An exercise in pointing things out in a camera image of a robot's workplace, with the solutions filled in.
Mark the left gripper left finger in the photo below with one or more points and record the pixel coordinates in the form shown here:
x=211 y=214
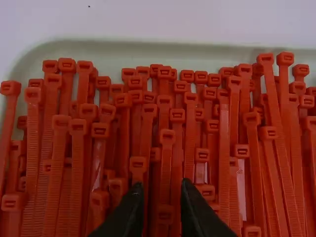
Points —
x=128 y=214

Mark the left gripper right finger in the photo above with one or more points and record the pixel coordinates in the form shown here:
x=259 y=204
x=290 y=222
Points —
x=197 y=214

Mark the pale tray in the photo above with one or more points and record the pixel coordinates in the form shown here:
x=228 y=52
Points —
x=148 y=53

